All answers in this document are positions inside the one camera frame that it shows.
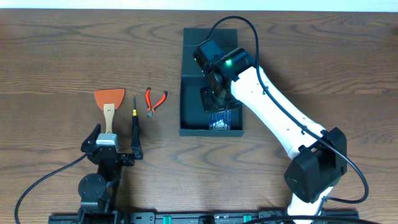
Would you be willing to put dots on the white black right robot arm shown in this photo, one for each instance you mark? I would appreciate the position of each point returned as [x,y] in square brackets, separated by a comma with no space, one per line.
[317,155]

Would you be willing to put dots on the clear precision screwdriver case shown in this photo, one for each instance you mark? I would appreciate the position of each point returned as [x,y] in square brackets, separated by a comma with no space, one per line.
[220,121]

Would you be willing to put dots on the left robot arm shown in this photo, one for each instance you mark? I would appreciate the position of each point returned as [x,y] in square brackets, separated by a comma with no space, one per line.
[98,190]

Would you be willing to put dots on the red black cutting pliers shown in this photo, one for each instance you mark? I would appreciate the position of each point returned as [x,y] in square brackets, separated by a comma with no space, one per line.
[150,107]

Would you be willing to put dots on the orange scraper wooden handle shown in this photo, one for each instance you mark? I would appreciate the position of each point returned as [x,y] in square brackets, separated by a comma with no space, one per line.
[109,101]

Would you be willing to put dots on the yellow black screwdriver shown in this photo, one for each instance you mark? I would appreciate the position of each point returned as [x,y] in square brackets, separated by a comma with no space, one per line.
[135,118]

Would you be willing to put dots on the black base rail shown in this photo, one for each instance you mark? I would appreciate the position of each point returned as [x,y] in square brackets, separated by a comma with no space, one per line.
[163,218]

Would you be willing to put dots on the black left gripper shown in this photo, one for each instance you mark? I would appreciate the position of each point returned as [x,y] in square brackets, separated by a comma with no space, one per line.
[111,156]

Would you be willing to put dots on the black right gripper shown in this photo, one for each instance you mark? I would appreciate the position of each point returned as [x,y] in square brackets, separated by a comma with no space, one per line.
[211,106]

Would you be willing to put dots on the dark green open box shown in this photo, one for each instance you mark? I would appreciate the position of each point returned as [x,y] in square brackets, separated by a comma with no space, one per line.
[194,121]

